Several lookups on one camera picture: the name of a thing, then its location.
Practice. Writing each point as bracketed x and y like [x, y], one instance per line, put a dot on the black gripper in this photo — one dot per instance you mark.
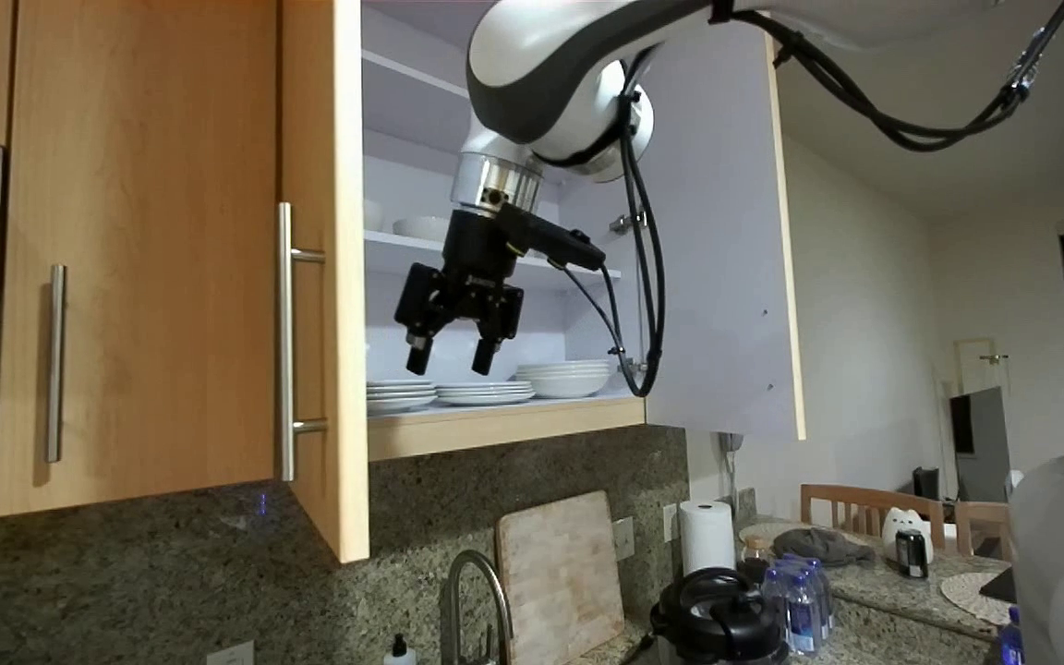
[468, 284]

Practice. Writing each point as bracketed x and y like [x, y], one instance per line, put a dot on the silver bar door handle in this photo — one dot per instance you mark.
[289, 422]

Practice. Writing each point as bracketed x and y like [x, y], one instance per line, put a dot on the light wood cabinet door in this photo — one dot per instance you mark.
[324, 180]
[143, 159]

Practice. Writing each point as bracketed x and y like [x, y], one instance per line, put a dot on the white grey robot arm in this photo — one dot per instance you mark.
[558, 85]

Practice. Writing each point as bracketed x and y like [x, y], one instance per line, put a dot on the open white cabinet door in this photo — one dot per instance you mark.
[718, 188]

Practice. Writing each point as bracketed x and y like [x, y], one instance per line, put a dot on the white plates middle stack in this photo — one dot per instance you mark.
[483, 394]

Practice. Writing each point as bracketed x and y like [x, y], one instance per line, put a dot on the stack of white plates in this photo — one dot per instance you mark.
[388, 395]

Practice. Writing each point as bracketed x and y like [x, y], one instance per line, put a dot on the white bowls stack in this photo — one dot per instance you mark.
[568, 377]

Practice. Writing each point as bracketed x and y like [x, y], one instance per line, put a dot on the chrome kitchen faucet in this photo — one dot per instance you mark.
[474, 614]

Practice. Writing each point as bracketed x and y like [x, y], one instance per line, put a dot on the wooden cutting board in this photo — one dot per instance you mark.
[558, 569]

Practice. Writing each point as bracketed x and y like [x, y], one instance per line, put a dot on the white paper towel roll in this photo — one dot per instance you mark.
[706, 537]

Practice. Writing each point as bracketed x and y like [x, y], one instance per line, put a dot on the black round appliance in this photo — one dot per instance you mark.
[721, 617]

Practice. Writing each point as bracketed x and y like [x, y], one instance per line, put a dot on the clear plastic water bottles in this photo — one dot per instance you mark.
[804, 597]

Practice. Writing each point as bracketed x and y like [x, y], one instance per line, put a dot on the wooden chair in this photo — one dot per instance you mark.
[873, 512]

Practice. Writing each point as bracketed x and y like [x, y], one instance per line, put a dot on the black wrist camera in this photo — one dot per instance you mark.
[552, 243]

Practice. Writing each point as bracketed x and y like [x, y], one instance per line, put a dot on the silver left door handle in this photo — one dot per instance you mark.
[56, 364]

